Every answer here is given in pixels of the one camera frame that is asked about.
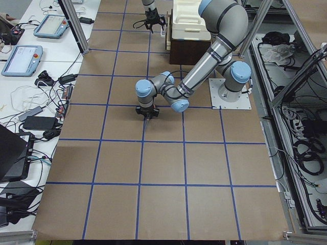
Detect aluminium frame post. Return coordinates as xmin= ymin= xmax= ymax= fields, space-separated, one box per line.
xmin=58 ymin=0 xmax=89 ymax=55

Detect dark wooden drawer cabinet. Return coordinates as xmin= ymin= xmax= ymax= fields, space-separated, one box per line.
xmin=169 ymin=10 xmax=211 ymax=65

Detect black power adapter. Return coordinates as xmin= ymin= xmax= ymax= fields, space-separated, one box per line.
xmin=23 ymin=116 xmax=58 ymax=131

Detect lower blue teach pendant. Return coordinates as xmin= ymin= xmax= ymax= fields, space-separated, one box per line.
xmin=1 ymin=45 xmax=43 ymax=77

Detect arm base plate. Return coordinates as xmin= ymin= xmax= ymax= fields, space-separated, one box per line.
xmin=209 ymin=78 xmax=251 ymax=110

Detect black cable bundle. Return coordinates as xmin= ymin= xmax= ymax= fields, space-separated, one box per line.
xmin=292 ymin=137 xmax=325 ymax=177

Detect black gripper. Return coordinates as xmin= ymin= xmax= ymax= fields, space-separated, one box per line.
xmin=145 ymin=9 xmax=166 ymax=34
xmin=135 ymin=106 xmax=159 ymax=119

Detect blue teach pendant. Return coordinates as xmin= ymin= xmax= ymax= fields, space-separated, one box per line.
xmin=1 ymin=45 xmax=43 ymax=77
xmin=33 ymin=14 xmax=68 ymax=39

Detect wooden drawer with white handle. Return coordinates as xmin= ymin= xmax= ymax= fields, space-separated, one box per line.
xmin=160 ymin=12 xmax=171 ymax=51

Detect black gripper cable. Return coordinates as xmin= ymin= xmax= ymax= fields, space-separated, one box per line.
xmin=132 ymin=18 xmax=151 ymax=30
xmin=153 ymin=70 xmax=191 ymax=99

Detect black laptop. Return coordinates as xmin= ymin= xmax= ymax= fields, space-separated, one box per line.
xmin=1 ymin=126 xmax=35 ymax=182

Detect upper blue teach pendant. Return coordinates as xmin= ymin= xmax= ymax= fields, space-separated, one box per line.
xmin=33 ymin=14 xmax=68 ymax=39

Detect grey orange scissors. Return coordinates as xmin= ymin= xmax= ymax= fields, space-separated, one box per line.
xmin=143 ymin=117 xmax=151 ymax=132

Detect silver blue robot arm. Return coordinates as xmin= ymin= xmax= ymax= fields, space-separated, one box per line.
xmin=135 ymin=1 xmax=251 ymax=119
xmin=142 ymin=0 xmax=166 ymax=33

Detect crumpled white cloth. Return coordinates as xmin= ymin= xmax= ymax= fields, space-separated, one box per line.
xmin=263 ymin=44 xmax=295 ymax=65

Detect cream plastic tray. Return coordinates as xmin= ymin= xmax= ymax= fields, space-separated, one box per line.
xmin=172 ymin=0 xmax=211 ymax=41

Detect grey usb hub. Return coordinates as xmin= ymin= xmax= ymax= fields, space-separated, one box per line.
xmin=18 ymin=106 xmax=43 ymax=122

